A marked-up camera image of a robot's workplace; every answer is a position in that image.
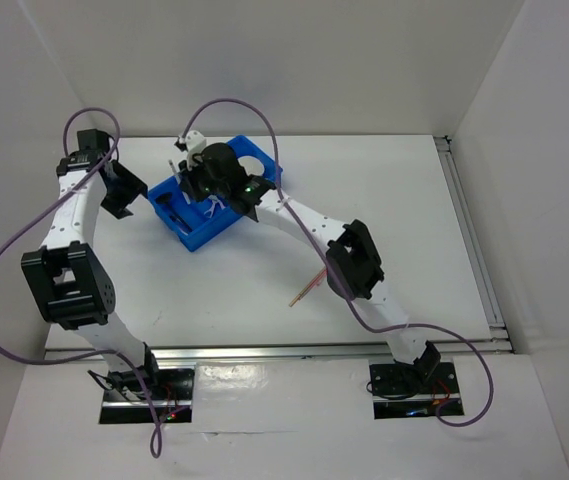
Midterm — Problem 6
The blue divided plastic bin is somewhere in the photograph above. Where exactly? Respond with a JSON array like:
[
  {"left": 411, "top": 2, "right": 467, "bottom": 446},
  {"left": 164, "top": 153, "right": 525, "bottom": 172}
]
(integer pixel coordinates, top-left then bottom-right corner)
[{"left": 148, "top": 135, "right": 276, "bottom": 252}]

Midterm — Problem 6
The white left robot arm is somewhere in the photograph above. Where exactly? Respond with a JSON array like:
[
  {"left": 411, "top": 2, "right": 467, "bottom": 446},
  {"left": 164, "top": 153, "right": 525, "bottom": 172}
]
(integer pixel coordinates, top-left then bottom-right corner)
[{"left": 21, "top": 129, "right": 162, "bottom": 399}]

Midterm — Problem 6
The white thin makeup pencil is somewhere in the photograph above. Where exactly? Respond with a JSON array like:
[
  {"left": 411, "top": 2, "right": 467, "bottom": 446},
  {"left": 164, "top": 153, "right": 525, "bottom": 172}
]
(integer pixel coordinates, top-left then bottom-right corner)
[{"left": 168, "top": 159, "right": 191, "bottom": 205}]

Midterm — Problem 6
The long pink makeup brush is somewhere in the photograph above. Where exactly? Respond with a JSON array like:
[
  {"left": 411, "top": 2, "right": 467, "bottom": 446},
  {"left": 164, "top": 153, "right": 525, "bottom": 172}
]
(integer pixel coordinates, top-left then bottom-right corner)
[{"left": 316, "top": 271, "right": 327, "bottom": 285}]

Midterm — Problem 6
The aluminium rail front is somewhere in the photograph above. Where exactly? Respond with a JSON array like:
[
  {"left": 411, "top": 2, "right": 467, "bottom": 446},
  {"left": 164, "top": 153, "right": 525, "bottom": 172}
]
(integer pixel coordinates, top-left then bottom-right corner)
[{"left": 45, "top": 339, "right": 514, "bottom": 362}]

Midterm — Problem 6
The round cream powder puff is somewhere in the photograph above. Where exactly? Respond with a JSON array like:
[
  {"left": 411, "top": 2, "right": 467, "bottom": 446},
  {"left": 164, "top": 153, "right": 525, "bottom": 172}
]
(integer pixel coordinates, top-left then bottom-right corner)
[{"left": 238, "top": 156, "right": 265, "bottom": 176}]

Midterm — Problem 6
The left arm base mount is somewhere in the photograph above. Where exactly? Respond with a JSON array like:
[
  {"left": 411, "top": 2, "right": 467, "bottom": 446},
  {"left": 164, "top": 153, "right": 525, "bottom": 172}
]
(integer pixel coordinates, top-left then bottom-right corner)
[{"left": 87, "top": 357, "right": 197, "bottom": 425}]

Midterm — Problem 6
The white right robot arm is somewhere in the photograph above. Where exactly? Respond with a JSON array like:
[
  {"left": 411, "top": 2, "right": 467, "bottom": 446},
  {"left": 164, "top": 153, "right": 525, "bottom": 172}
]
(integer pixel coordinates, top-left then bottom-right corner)
[{"left": 175, "top": 131, "right": 441, "bottom": 392}]

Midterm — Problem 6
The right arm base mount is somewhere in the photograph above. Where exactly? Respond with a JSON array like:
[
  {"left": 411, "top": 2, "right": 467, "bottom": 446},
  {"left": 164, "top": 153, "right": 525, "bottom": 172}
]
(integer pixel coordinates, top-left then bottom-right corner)
[{"left": 366, "top": 360, "right": 464, "bottom": 420}]

